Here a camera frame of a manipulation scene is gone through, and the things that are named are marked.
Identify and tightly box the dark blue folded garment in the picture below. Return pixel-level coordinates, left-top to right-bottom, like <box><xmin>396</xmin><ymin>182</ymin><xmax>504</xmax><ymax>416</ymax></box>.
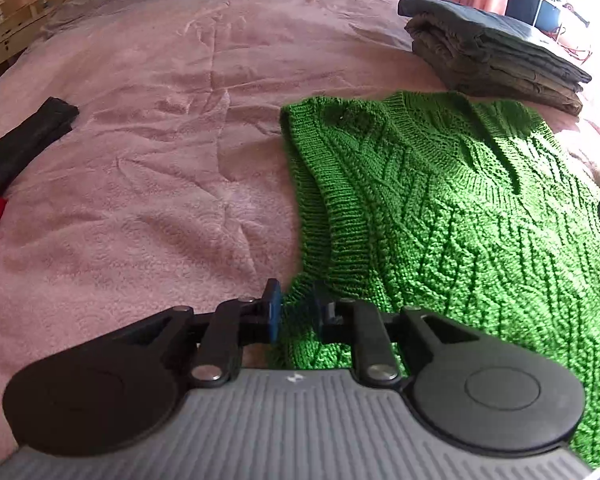
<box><xmin>397</xmin><ymin>0</ymin><xmax>593</xmax><ymax>86</ymax></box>

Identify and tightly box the pink fleece blanket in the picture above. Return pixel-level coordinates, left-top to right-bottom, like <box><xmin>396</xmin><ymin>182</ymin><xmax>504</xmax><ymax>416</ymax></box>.
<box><xmin>0</xmin><ymin>0</ymin><xmax>600</xmax><ymax>461</ymax></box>

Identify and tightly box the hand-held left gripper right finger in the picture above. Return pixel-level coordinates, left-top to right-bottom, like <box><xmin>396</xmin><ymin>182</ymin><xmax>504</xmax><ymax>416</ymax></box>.
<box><xmin>311</xmin><ymin>284</ymin><xmax>487</xmax><ymax>389</ymax></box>

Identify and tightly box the black cloth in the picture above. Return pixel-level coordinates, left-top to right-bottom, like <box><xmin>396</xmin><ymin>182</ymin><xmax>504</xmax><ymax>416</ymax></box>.
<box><xmin>0</xmin><ymin>96</ymin><xmax>80</xmax><ymax>206</ymax></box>

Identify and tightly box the cream shelf unit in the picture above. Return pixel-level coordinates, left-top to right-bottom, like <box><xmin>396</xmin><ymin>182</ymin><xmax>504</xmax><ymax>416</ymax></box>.
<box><xmin>0</xmin><ymin>0</ymin><xmax>70</xmax><ymax>88</ymax></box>

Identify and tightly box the green knitted vest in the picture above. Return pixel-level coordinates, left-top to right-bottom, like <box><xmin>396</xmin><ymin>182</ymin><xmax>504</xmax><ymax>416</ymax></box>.
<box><xmin>279</xmin><ymin>91</ymin><xmax>600</xmax><ymax>468</ymax></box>

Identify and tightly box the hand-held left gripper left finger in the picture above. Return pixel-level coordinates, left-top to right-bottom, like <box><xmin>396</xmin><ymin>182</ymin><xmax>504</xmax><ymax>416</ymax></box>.
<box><xmin>105</xmin><ymin>279</ymin><xmax>284</xmax><ymax>391</ymax></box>

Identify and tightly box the red cable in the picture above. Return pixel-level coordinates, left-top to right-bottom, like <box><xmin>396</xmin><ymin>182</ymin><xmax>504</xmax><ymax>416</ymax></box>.
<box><xmin>542</xmin><ymin>22</ymin><xmax>595</xmax><ymax>62</ymax></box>

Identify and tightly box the stack of folded grey clothes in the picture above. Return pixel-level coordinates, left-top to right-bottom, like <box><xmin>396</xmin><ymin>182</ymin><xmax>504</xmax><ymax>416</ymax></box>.
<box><xmin>405</xmin><ymin>16</ymin><xmax>586</xmax><ymax>117</ymax></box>

